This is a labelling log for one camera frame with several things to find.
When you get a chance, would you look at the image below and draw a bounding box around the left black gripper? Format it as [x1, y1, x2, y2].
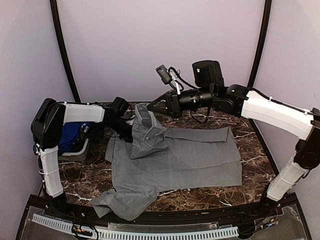
[106, 117, 147, 143]

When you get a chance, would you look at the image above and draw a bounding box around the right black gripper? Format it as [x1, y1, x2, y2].
[146, 85, 215, 118]

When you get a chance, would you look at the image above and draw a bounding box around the grey button shirt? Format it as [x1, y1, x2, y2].
[90, 103, 242, 221]

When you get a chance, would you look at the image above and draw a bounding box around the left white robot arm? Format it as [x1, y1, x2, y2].
[30, 97, 133, 198]

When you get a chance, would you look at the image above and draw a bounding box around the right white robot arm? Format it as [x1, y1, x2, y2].
[147, 60, 320, 217]

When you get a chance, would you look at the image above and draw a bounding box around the grey laundry basket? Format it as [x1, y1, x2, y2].
[58, 138, 90, 162]

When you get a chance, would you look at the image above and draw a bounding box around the black garment in basket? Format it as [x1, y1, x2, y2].
[82, 122, 105, 143]

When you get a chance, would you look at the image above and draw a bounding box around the blue printed t-shirt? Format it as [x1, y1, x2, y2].
[58, 122, 94, 154]

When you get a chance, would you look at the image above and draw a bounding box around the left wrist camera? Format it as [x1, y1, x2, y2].
[122, 105, 135, 126]

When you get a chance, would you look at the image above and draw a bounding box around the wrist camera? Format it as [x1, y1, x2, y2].
[155, 64, 184, 95]
[122, 105, 135, 126]

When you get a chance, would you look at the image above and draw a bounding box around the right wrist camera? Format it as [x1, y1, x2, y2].
[155, 64, 184, 95]

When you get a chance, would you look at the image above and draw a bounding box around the white slotted cable duct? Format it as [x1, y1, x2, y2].
[32, 214, 239, 240]

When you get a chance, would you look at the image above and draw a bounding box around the left black frame post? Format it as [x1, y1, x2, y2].
[49, 0, 81, 103]

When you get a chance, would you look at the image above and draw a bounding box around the black frame post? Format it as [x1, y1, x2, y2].
[49, 0, 81, 103]
[247, 0, 272, 88]

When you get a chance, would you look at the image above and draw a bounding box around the right black frame post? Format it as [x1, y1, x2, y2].
[247, 0, 272, 88]

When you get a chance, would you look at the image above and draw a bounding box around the black curved front rail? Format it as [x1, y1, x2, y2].
[19, 193, 300, 232]

